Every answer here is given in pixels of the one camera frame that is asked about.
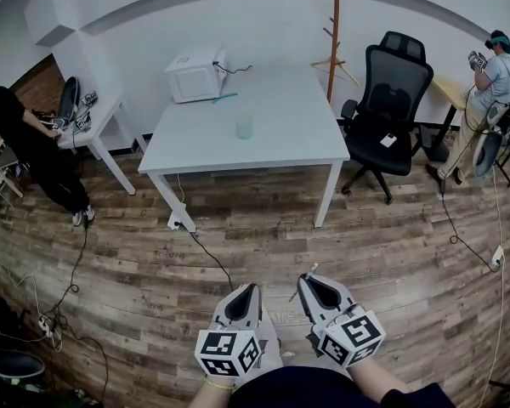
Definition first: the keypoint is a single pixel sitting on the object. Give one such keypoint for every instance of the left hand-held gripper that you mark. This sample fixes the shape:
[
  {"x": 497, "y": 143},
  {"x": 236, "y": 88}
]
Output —
[{"x": 234, "y": 319}]

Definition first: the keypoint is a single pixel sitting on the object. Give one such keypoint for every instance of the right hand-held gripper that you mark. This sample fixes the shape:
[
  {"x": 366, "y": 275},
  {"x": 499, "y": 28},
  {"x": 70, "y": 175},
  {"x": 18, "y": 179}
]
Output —
[{"x": 357, "y": 334}]

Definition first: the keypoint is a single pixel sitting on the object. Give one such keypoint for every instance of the clear glass cup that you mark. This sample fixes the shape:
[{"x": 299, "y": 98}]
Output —
[{"x": 245, "y": 126}]

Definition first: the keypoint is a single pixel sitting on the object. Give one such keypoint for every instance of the person's right forearm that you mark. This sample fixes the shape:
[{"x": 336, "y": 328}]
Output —
[{"x": 376, "y": 376}]

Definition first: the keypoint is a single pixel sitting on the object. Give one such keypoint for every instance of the person's left forearm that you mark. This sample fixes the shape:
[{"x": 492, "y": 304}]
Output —
[{"x": 214, "y": 398}]

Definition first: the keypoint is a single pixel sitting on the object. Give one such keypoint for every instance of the yellow wrist band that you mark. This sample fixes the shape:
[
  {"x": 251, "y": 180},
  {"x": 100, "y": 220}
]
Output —
[{"x": 219, "y": 385}]

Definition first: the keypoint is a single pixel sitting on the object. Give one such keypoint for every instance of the person's dark clothing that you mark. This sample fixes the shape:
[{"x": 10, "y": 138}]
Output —
[{"x": 306, "y": 389}]

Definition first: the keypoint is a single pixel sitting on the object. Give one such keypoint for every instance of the white power strip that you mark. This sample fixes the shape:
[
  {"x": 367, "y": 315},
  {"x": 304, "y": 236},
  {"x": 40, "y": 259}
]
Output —
[
  {"x": 497, "y": 256},
  {"x": 46, "y": 325},
  {"x": 179, "y": 221}
]

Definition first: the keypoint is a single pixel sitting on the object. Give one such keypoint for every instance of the small white device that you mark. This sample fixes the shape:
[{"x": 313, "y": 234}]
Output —
[{"x": 388, "y": 140}]

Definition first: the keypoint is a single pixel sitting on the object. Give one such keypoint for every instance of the grey oval pad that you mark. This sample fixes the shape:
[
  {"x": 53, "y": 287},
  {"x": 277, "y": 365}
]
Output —
[{"x": 487, "y": 153}]

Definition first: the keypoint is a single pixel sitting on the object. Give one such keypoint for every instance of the black mesh office chair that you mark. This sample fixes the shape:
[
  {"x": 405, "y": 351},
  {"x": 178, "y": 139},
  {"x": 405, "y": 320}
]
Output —
[{"x": 389, "y": 100}]

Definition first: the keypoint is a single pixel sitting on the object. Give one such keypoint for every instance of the white microwave oven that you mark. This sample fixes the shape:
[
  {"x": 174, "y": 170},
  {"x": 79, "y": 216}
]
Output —
[{"x": 193, "y": 81}]

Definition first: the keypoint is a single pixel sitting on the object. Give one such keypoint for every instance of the small white side table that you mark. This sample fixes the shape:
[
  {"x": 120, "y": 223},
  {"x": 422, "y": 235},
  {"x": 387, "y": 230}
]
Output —
[{"x": 106, "y": 113}]

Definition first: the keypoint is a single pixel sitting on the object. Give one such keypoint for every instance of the light wooden desk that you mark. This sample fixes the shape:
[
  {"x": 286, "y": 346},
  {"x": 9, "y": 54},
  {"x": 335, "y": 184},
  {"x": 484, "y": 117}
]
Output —
[{"x": 448, "y": 89}]

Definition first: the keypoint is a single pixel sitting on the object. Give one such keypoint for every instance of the white stool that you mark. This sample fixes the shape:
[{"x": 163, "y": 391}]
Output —
[{"x": 2, "y": 177}]

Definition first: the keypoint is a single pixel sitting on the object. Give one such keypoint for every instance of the black oval pad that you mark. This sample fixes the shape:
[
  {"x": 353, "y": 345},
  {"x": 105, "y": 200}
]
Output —
[{"x": 69, "y": 98}]

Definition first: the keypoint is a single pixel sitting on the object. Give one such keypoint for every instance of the wooden coat rack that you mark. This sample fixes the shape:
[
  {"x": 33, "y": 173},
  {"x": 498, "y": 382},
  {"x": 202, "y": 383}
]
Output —
[{"x": 334, "y": 36}]

